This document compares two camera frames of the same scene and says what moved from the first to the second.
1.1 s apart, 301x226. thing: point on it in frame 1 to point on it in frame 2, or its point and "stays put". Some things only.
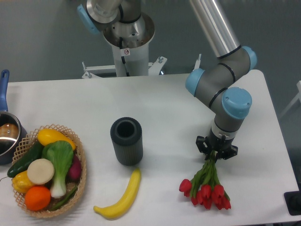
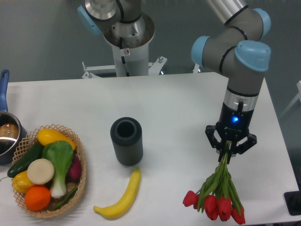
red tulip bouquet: x=205 y=188 to x=218 y=196
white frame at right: x=297 y=96 stays put
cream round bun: x=40 y=171 stays put
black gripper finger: x=203 y=146 to x=214 y=141
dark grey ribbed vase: x=126 y=134 stays put
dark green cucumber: x=35 y=153 stays put
